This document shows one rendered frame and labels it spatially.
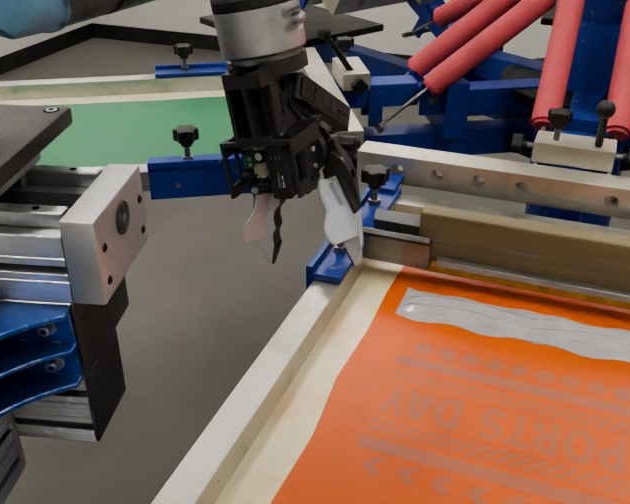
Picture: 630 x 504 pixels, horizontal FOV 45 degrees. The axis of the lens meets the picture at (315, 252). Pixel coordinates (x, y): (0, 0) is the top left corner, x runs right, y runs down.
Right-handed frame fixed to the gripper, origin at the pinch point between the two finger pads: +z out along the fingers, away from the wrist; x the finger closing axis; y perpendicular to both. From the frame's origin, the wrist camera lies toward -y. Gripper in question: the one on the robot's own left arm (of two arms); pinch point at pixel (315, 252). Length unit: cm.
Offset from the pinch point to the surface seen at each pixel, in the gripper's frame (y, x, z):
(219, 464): 14.8, -6.6, 15.7
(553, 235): -32.0, 18.0, 12.6
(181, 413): -84, -99, 95
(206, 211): -202, -158, 80
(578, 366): -19.4, 22.1, 24.1
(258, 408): 6.1, -6.9, 15.5
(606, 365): -20.9, 25.1, 24.7
